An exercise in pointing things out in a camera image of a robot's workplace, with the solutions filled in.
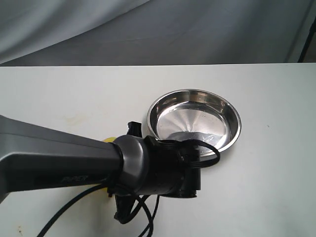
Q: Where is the black cable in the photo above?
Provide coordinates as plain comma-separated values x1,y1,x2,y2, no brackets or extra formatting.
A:
36,139,222,237

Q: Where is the round stainless steel dish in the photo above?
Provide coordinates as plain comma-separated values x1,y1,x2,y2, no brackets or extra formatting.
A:
147,89,241,152

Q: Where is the black backdrop stand pole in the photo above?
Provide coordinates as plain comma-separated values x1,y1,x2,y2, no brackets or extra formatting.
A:
298,19,316,63

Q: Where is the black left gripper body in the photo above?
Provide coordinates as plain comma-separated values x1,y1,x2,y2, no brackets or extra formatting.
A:
114,135,200,198

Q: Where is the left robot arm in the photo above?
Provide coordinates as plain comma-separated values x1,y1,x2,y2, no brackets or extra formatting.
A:
0,117,200,224

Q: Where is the grey backdrop cloth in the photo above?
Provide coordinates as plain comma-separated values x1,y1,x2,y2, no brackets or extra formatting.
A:
0,0,316,66

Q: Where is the yellow sponge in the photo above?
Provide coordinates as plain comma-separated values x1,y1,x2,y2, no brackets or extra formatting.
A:
87,137,116,199

